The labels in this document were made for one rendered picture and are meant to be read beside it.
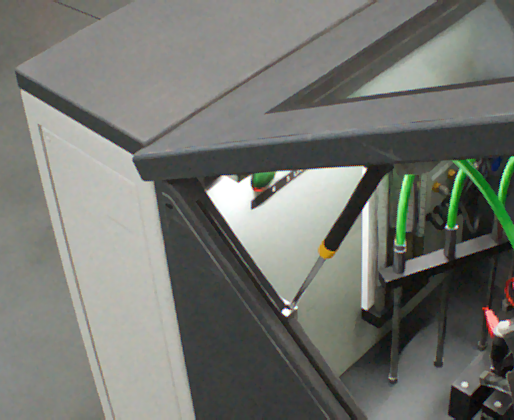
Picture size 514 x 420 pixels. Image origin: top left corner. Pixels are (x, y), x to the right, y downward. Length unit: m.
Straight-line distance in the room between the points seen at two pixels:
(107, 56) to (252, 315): 0.41
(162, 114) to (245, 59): 0.15
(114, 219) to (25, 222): 2.12
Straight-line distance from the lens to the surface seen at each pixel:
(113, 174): 1.35
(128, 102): 1.32
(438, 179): 1.78
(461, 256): 1.66
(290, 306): 1.27
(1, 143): 3.92
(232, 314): 1.31
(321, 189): 1.50
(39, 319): 3.19
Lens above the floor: 2.24
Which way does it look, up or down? 41 degrees down
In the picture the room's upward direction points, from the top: 5 degrees counter-clockwise
